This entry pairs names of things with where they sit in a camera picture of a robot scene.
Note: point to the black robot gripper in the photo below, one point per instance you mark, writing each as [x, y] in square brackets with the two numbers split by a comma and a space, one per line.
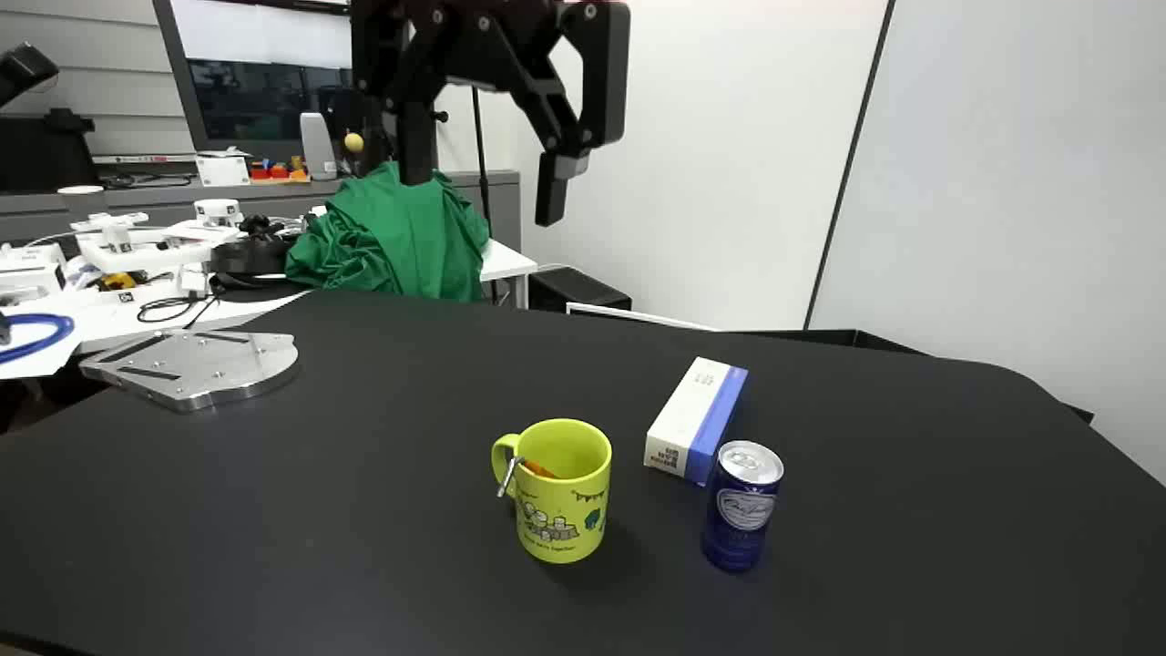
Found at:
[411, 38]

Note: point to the yellow-green ceramic mug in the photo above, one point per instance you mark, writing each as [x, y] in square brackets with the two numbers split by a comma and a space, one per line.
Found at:
[561, 497]

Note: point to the green cloth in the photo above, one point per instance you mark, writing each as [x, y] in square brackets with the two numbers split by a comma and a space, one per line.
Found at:
[388, 242]

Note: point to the black box on floor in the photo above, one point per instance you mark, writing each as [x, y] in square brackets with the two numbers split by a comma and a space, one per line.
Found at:
[579, 288]

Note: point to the small white upright device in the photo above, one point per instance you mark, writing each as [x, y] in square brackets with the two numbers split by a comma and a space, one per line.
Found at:
[318, 147]

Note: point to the computer monitor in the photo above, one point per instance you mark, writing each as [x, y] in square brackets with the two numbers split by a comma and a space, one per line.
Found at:
[258, 76]

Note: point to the small white box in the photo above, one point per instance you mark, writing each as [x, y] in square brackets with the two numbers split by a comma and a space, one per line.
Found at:
[221, 165]

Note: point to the white and blue carton box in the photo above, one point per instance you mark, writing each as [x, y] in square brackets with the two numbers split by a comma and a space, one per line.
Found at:
[694, 421]

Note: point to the grey desk shelf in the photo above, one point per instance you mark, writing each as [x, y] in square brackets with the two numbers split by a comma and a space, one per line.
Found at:
[148, 203]

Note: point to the white plastic printed parts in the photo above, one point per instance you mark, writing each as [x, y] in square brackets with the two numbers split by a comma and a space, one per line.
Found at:
[131, 240]

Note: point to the blue drink can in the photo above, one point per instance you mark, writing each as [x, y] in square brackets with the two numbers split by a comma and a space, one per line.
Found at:
[742, 509]

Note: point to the black bag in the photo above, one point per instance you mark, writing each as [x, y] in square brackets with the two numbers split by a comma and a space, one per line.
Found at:
[41, 147]

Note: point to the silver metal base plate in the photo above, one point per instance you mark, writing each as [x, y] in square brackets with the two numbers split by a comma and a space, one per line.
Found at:
[193, 365]

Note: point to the black vertical wall strip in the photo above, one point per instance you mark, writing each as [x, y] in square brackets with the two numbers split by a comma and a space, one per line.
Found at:
[849, 158]

